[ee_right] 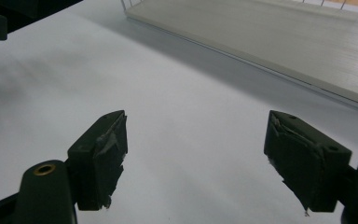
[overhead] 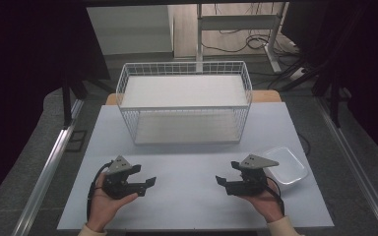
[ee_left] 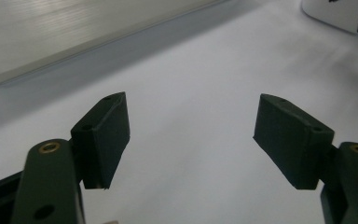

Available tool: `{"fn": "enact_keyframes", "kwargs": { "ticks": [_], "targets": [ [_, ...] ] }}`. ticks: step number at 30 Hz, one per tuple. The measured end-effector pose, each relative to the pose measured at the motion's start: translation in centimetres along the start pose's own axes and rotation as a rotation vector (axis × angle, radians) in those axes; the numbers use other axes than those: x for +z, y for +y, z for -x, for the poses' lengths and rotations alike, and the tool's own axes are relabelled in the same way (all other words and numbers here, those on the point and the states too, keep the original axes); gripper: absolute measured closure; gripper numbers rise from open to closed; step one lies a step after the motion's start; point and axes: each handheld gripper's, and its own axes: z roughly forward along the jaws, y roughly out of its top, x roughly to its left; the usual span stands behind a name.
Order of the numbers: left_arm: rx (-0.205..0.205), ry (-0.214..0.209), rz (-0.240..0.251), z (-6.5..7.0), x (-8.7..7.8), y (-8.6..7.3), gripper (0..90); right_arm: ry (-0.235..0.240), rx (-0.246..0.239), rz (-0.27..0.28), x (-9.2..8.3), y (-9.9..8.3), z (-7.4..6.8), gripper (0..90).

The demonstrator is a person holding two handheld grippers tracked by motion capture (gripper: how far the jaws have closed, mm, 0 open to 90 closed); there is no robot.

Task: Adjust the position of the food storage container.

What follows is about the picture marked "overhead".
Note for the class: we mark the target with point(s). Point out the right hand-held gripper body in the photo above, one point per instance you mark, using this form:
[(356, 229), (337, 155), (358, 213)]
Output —
[(251, 180)]

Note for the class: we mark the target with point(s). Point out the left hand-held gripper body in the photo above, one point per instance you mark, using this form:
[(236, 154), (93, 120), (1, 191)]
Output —
[(119, 183)]

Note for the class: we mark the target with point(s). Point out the person's right hand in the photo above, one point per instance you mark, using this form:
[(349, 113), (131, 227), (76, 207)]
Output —
[(265, 203)]

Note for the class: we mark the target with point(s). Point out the person's left hand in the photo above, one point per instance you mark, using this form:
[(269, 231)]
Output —
[(103, 206)]

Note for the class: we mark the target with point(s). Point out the white plastic tray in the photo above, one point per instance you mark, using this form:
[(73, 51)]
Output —
[(288, 167)]

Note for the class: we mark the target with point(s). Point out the wooden table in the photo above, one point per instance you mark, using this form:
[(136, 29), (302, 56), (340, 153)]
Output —
[(269, 96)]

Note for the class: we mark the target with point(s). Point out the black metal stand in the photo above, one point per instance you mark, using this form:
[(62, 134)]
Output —
[(334, 105), (67, 105)]

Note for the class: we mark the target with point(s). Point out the white power strip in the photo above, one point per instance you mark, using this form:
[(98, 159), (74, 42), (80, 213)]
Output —
[(297, 74)]

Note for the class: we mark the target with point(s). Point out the white cabinet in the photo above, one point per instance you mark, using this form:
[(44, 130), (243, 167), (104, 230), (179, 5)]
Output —
[(129, 29)]

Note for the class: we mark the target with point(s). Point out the dark curtain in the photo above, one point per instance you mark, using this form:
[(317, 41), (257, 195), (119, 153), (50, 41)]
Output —
[(19, 82), (374, 65)]

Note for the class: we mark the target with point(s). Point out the aluminium rail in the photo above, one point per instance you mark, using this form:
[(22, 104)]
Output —
[(46, 177), (351, 147)]

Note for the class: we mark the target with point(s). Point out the white desk frame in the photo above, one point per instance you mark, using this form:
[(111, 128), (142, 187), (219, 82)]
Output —
[(239, 22)]

